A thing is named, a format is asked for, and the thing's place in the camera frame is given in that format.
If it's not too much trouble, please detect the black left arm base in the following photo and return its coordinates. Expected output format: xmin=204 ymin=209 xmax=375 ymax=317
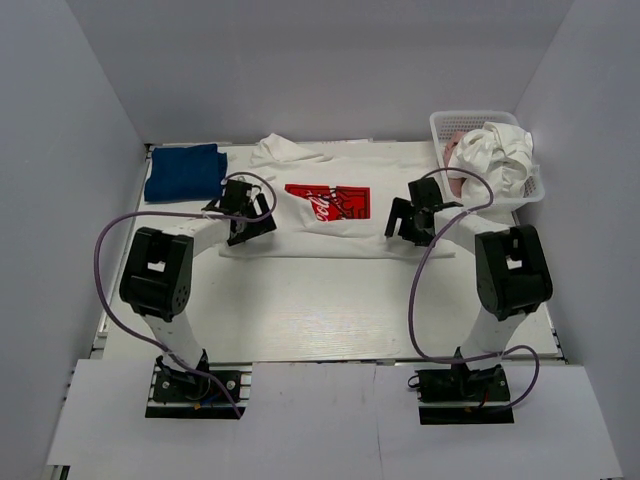
xmin=145 ymin=356 xmax=252 ymax=420

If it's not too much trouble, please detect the pink printed t shirt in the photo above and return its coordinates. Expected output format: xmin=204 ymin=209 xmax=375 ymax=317
xmin=443 ymin=131 xmax=466 ymax=198

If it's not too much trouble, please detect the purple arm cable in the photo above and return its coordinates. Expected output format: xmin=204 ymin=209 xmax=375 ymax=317
xmin=93 ymin=172 xmax=279 ymax=419
xmin=408 ymin=167 xmax=541 ymax=412

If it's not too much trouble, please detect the white Coca-Cola t shirt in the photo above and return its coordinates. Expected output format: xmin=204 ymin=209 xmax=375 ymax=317
xmin=219 ymin=134 xmax=437 ymax=261

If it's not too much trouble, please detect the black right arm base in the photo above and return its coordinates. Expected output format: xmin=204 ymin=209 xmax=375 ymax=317
xmin=407 ymin=364 xmax=514 ymax=426

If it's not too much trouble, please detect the crumpled white t shirt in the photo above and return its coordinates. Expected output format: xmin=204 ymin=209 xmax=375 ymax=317
xmin=445 ymin=122 xmax=534 ymax=201

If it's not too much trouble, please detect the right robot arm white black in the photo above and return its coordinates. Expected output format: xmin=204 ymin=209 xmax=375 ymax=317
xmin=384 ymin=176 xmax=553 ymax=372

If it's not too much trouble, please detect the folded blue t shirt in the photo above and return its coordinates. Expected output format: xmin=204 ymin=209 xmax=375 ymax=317
xmin=144 ymin=144 xmax=228 ymax=203

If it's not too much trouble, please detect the white perforated plastic basket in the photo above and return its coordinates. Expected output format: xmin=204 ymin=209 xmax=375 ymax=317
xmin=430 ymin=110 xmax=545 ymax=212

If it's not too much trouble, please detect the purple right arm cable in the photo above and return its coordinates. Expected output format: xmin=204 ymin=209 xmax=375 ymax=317
xmin=408 ymin=167 xmax=541 ymax=412

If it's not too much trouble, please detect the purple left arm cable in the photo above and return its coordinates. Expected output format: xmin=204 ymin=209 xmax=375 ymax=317
xmin=93 ymin=172 xmax=279 ymax=419

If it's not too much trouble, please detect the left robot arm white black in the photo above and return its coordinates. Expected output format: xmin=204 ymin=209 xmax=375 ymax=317
xmin=119 ymin=172 xmax=277 ymax=371

